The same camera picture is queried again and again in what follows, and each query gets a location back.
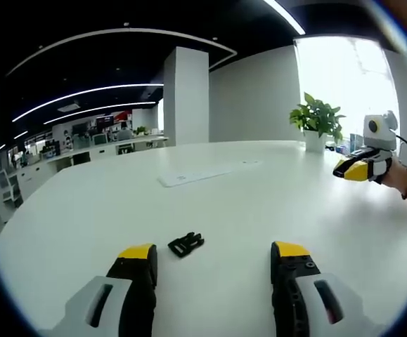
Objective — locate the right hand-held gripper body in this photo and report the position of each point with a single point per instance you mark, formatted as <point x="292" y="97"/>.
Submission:
<point x="380" y="135"/>

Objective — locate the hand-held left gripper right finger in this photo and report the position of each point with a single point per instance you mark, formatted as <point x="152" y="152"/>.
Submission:
<point x="294" y="291"/>

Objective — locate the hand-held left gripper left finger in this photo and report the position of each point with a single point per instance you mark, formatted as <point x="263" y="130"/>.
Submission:
<point x="136" y="291"/>

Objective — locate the white office desk row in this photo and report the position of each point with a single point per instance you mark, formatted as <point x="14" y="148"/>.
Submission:
<point x="62" y="159"/>

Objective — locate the person's right hand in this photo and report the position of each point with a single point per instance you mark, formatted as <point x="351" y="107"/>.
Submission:
<point x="396" y="175"/>

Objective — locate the long curved ceiling light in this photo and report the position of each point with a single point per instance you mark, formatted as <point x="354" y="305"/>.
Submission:
<point x="284" y="15"/>

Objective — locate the green potted plant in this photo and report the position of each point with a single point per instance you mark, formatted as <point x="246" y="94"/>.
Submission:
<point x="315" y="116"/>

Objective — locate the white flat table panel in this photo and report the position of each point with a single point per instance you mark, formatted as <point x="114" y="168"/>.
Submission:
<point x="196" y="174"/>

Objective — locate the black plastic buckle part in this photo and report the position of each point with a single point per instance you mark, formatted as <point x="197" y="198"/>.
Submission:
<point x="180" y="247"/>

